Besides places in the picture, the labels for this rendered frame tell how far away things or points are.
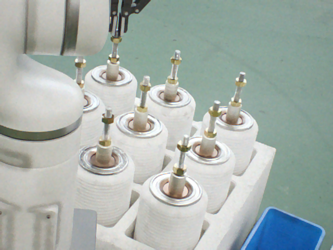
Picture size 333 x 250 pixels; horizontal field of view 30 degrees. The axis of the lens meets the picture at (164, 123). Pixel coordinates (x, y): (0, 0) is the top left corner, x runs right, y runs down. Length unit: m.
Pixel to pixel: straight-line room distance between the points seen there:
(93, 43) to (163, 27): 1.50
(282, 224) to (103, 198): 0.36
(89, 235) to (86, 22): 0.30
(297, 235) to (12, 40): 0.74
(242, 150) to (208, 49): 0.89
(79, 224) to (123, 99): 0.43
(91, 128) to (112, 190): 0.17
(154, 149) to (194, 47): 0.96
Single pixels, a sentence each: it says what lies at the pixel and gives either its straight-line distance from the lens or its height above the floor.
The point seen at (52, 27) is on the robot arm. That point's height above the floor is 0.58.
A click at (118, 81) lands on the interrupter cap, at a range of 1.13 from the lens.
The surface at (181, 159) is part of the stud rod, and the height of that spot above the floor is 0.31.
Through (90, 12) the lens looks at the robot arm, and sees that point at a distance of 0.51.
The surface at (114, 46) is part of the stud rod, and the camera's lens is 1.12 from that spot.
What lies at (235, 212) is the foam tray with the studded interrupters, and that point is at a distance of 0.99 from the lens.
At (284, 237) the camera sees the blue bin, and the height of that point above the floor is 0.07.
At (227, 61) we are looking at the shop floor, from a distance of 1.87.
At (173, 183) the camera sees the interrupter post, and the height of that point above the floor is 0.27.
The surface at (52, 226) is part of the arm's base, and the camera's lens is 0.62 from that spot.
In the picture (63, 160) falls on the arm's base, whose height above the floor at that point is 0.44.
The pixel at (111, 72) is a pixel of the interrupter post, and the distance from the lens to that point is 1.13.
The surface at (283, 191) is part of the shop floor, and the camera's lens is 1.38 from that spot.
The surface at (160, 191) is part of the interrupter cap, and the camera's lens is 0.88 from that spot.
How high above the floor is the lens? 0.79
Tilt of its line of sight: 32 degrees down
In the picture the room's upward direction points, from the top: 10 degrees clockwise
